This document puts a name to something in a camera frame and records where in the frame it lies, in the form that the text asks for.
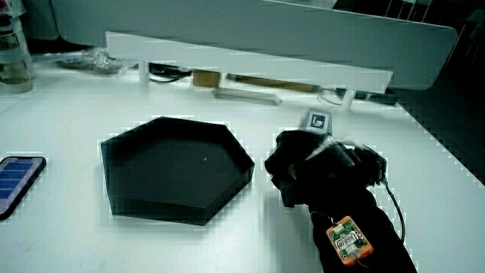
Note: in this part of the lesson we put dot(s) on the person's right hand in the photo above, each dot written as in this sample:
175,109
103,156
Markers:
322,167

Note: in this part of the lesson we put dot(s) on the person's right forearm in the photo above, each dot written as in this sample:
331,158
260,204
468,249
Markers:
352,212

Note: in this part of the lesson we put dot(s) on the white desk shelf riser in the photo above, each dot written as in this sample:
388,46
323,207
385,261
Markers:
242,60

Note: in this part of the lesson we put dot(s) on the white desk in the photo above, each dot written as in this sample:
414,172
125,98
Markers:
76,246

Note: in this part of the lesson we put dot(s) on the orange sensor circuit board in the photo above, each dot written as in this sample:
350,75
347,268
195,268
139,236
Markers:
349,240

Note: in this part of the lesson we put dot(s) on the black power adapter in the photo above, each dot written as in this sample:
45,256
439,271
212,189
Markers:
375,96

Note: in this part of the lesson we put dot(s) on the clear acrylic bar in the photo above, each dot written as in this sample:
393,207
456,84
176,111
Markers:
246,96

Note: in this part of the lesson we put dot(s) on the small brown box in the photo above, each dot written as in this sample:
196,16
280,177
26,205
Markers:
206,78

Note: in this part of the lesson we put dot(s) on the black hexagonal tray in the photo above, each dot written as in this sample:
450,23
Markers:
174,170

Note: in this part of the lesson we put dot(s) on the large white panel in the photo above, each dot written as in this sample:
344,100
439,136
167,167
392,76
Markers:
265,26

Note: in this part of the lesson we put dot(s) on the crumpled clear plastic bag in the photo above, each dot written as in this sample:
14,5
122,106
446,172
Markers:
94,60

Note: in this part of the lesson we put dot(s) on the smartphone with black case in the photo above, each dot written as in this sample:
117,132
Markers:
17,184

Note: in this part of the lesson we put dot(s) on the clear glass bottle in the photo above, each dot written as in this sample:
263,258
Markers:
13,57

